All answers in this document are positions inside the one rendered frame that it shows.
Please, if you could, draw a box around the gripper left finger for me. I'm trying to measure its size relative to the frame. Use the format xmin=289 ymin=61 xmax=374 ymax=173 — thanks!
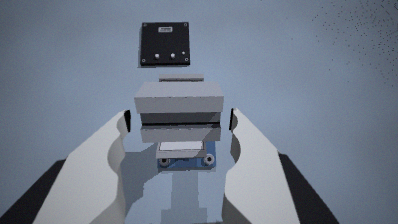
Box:
xmin=0 ymin=109 xmax=131 ymax=224

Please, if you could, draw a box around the grey slotted metal block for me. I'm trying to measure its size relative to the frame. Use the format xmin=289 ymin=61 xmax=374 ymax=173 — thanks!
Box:
xmin=134 ymin=81 xmax=224 ymax=143

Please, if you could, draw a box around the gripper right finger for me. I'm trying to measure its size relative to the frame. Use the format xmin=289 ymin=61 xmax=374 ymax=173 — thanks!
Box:
xmin=221 ymin=108 xmax=339 ymax=224

